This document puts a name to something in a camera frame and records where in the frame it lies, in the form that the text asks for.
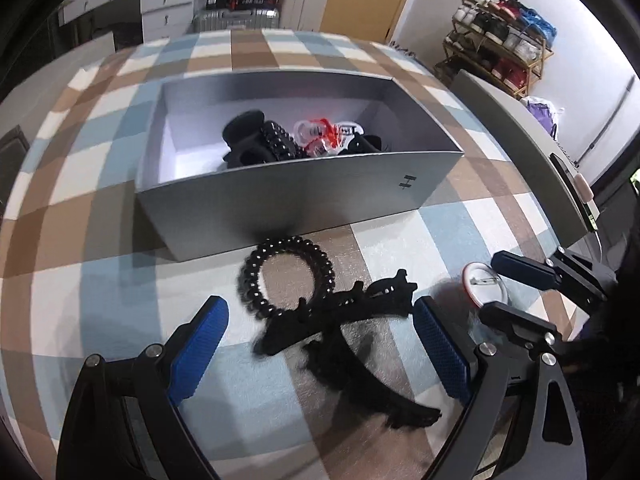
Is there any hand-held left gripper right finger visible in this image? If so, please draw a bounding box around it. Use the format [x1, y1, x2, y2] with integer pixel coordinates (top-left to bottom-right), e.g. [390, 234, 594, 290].
[413, 295, 588, 480]

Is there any red clear hair clip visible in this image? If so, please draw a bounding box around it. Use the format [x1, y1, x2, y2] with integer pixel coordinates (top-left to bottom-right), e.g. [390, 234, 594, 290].
[330, 121, 366, 153]
[292, 116, 336, 158]

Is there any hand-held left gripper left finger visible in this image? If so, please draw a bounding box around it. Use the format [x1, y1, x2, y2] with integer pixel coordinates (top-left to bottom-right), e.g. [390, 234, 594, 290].
[56, 295, 231, 480]

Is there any white desk with drawers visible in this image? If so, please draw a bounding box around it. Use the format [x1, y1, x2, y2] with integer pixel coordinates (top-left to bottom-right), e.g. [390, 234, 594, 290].
[57, 0, 198, 43]

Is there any black claw hair clip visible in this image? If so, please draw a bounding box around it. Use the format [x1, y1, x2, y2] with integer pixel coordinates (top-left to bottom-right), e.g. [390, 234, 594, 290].
[345, 132, 393, 155]
[221, 109, 273, 170]

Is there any grey wall pipe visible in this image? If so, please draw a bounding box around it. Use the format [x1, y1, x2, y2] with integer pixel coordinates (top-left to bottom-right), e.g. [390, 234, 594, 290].
[580, 76, 637, 163]

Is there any round white badge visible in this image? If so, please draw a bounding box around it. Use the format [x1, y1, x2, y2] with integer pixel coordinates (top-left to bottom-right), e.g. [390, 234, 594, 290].
[461, 261, 508, 308]

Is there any grey cardboard box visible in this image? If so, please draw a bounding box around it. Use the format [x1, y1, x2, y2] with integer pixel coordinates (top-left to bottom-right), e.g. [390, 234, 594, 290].
[136, 70, 466, 263]

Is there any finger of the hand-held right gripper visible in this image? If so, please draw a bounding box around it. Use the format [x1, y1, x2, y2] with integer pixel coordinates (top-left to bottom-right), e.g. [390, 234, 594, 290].
[491, 247, 621, 306]
[480, 302, 566, 356]

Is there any purple bag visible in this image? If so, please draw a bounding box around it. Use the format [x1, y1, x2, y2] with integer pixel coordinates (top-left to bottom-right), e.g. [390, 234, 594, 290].
[522, 97, 566, 141]

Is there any large black banana hair clip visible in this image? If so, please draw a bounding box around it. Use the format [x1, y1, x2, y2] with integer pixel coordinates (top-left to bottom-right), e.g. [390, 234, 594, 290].
[252, 269, 443, 430]

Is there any wooden shoe rack with shoes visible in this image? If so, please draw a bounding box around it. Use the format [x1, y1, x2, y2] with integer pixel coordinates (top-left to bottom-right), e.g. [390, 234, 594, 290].
[452, 0, 558, 88]

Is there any grey cabinet with drawers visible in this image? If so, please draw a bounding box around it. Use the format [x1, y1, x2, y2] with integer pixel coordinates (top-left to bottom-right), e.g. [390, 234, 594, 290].
[60, 27, 117, 61]

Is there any silver suitcase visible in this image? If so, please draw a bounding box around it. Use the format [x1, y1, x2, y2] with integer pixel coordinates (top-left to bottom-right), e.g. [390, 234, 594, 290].
[192, 5, 281, 31]

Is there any wooden door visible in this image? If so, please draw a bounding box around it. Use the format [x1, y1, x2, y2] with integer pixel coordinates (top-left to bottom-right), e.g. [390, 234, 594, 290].
[317, 0, 425, 41]

